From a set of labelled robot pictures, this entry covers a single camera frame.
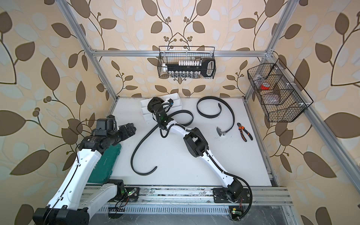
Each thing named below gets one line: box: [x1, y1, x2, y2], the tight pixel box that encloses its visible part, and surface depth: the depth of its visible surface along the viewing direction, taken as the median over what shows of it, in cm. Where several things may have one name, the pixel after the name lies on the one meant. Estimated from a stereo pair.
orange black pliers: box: [236, 122, 254, 143], surface depth 101 cm
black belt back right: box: [196, 96, 236, 137], surface depth 111 cm
